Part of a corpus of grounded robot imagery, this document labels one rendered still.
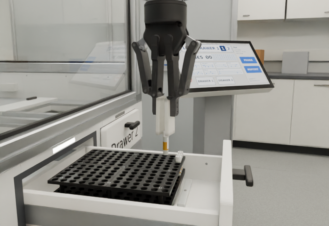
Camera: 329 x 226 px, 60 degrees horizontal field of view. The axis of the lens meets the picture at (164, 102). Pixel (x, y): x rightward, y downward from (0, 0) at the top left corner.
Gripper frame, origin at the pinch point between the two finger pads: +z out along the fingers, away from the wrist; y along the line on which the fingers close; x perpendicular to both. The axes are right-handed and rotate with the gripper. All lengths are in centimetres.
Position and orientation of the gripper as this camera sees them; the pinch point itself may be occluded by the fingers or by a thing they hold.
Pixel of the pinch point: (165, 115)
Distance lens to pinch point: 53.2
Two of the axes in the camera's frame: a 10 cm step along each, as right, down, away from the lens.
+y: -9.0, -0.7, 4.3
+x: -4.4, 1.5, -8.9
